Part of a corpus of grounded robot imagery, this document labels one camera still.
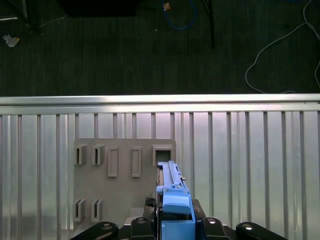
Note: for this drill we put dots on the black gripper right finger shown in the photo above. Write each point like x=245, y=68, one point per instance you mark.
x=212, y=230

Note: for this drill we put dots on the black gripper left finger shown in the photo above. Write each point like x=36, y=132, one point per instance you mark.
x=142, y=230

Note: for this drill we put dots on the hard disk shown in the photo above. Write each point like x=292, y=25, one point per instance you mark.
x=175, y=207

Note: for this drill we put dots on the grey parts rack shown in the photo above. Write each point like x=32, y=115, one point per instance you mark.
x=120, y=190

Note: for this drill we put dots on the crumpled white paper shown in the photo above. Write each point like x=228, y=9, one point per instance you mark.
x=11, y=41

